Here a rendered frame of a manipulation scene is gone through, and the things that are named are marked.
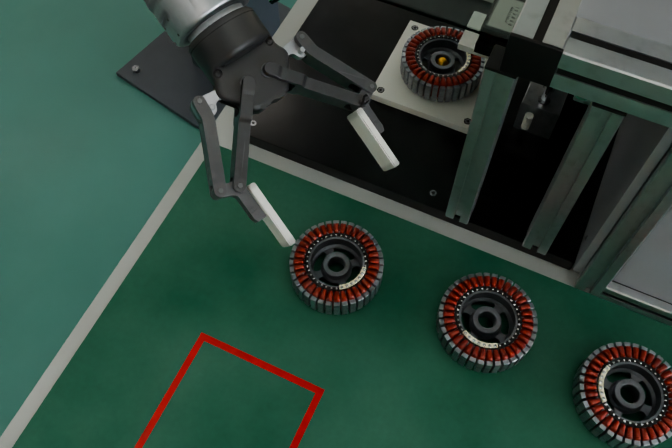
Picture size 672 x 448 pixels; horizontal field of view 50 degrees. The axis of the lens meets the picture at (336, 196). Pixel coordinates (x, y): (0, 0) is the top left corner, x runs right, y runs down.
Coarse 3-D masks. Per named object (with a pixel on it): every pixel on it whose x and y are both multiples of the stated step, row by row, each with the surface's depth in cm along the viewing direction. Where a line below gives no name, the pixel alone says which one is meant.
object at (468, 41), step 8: (464, 32) 91; (472, 32) 91; (464, 40) 90; (472, 40) 90; (480, 40) 88; (488, 40) 87; (496, 40) 86; (464, 48) 90; (472, 48) 90; (480, 48) 88; (488, 48) 88; (480, 56) 90; (488, 56) 89; (544, 88) 91; (552, 88) 90; (544, 96) 91
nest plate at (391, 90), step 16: (400, 48) 103; (400, 64) 101; (384, 80) 100; (400, 80) 100; (480, 80) 100; (384, 96) 98; (400, 96) 98; (416, 96) 98; (416, 112) 97; (432, 112) 97; (448, 112) 97; (464, 112) 97; (464, 128) 96
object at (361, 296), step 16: (320, 224) 88; (336, 224) 88; (352, 224) 88; (304, 240) 87; (320, 240) 87; (336, 240) 88; (352, 240) 87; (368, 240) 87; (304, 256) 86; (336, 256) 87; (368, 256) 86; (304, 272) 84; (320, 272) 87; (336, 272) 86; (368, 272) 84; (304, 288) 84; (320, 288) 83; (336, 288) 84; (352, 288) 83; (368, 288) 84; (320, 304) 83; (336, 304) 83; (352, 304) 83
